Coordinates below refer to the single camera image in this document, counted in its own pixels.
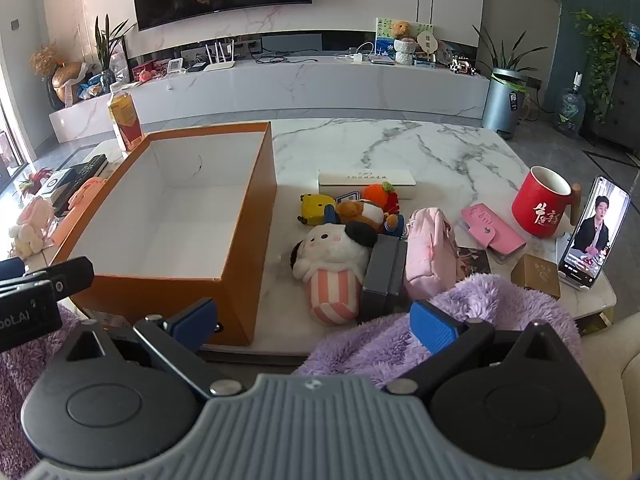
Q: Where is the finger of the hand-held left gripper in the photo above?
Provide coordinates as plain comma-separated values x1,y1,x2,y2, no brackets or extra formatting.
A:
22,256,96,295

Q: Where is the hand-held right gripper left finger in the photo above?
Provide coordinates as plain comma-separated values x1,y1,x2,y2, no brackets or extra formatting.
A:
55,297,246,402

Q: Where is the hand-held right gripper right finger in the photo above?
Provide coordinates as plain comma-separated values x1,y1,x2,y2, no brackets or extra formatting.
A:
382,300,586,397

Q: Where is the orange-rimmed grey storage box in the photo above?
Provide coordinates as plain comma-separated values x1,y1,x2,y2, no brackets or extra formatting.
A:
50,121,278,347

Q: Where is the dark grey box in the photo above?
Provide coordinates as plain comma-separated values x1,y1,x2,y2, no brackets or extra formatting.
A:
361,235,408,322

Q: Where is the pink pouch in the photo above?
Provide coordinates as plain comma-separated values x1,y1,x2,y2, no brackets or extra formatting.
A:
404,207,458,301

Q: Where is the pink key case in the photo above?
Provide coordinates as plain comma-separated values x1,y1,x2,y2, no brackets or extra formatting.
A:
460,203,527,263

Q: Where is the small gold box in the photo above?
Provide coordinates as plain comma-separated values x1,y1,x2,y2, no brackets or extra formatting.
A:
511,254,562,301

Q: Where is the yellow tape measure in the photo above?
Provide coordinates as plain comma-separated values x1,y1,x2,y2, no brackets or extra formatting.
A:
297,193,337,226

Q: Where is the purple fluffy robe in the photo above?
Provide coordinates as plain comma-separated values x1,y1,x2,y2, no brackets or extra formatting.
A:
0,272,583,441

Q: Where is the pink rabbit plush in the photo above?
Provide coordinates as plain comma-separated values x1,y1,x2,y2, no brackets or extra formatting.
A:
9,195,56,261

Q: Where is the dark photo booklet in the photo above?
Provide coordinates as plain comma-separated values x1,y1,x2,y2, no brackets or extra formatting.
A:
456,247,492,281

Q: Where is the red flower decoration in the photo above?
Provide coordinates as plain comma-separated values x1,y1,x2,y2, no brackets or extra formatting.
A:
20,167,56,193

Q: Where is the white striped plush toy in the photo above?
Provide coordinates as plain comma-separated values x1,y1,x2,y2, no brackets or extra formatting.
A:
291,222,378,326

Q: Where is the brown bear plush toy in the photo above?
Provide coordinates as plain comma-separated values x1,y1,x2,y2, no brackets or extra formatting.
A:
325,199,405,236

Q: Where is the orange plush fruit toy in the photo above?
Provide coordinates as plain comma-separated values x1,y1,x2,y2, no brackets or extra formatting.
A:
362,182,401,216

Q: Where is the white phone stand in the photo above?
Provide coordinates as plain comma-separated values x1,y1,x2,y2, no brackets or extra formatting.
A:
555,232,601,292

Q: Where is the red mug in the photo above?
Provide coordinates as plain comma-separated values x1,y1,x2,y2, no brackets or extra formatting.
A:
511,166,583,238

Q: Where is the long white box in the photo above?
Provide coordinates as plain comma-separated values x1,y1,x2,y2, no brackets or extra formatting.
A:
318,169,417,200

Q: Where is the red yellow packet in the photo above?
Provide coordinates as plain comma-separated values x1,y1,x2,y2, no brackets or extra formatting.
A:
107,91,146,153

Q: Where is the smartphone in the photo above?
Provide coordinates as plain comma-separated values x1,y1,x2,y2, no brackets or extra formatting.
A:
557,176,631,281

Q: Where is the cream sofa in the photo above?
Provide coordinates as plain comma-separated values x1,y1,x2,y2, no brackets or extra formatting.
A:
580,310,640,480

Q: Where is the gold vase with dried flowers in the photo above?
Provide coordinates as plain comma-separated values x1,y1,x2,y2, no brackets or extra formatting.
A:
29,42,86,108

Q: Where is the potted snake plant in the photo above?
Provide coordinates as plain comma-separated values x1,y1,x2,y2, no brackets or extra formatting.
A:
94,14,136,93

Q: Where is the grey trash can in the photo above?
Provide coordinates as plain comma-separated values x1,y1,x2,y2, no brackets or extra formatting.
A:
481,67,528,140

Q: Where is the water jug with pump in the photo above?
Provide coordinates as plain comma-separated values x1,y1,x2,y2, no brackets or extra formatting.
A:
555,72,587,138

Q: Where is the white router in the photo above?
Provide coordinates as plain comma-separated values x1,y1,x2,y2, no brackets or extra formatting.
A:
202,42,236,72

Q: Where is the white marble television cabinet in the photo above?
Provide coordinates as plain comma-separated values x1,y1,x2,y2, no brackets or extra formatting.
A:
48,55,491,143

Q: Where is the long-leaf potted plant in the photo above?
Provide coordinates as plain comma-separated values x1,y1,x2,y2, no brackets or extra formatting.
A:
472,25,551,93

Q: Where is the round paper fan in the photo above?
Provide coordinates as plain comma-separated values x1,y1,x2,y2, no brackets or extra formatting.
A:
417,30,441,57

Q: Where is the dark grey dresser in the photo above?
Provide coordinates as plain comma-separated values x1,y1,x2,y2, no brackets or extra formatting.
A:
582,52,640,153

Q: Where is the painted picture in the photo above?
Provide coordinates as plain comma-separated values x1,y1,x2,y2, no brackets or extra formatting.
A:
376,17,433,58

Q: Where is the small teddy bear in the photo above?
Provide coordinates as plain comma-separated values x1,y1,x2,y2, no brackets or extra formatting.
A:
390,20,420,42

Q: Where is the trailing green plant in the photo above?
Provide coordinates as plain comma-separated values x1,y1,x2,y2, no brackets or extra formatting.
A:
570,7,633,121

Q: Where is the orange plastic handle tool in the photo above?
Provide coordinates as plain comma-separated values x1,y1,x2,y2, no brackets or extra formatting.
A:
47,176,107,256

